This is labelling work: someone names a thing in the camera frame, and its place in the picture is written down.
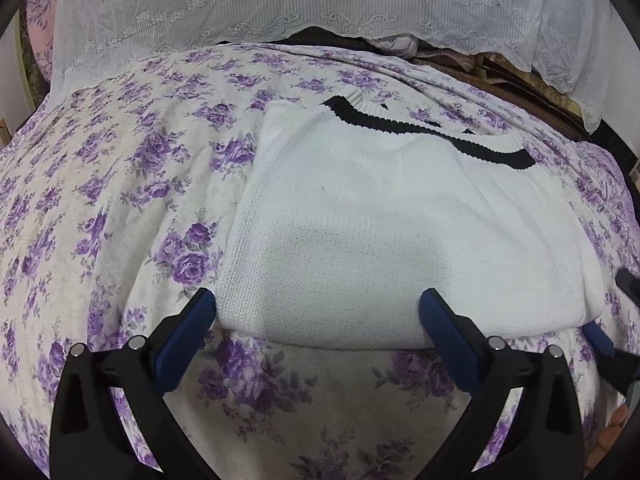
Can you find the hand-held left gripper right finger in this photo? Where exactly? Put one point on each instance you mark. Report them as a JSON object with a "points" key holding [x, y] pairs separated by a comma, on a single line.
{"points": [[450, 340]]}

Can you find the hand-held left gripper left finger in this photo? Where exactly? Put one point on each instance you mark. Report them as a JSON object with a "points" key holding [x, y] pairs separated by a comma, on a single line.
{"points": [[182, 340]]}

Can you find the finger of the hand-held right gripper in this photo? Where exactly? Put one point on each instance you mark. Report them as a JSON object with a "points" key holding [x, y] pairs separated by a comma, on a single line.
{"points": [[597, 340], [630, 284]]}

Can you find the white sweater with black trim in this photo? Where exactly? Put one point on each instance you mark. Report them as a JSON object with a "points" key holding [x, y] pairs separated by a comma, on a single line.
{"points": [[375, 210]]}

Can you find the purple floral blanket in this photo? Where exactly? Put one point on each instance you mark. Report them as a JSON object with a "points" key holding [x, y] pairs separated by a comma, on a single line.
{"points": [[125, 185]]}

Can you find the white quilted garment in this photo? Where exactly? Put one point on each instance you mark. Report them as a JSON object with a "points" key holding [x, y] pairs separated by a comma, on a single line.
{"points": [[395, 44]]}

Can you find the dark brown cloth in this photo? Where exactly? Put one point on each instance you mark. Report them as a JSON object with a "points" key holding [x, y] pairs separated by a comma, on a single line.
{"points": [[310, 36]]}

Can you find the pink floral cloth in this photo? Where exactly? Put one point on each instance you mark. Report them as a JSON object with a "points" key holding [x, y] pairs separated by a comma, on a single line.
{"points": [[42, 25]]}

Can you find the white lace cloth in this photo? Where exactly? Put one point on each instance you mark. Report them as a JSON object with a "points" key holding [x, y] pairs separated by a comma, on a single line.
{"points": [[300, 0]]}

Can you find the wooden frame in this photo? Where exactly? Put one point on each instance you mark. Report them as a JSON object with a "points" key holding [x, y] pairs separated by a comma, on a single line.
{"points": [[4, 131]]}

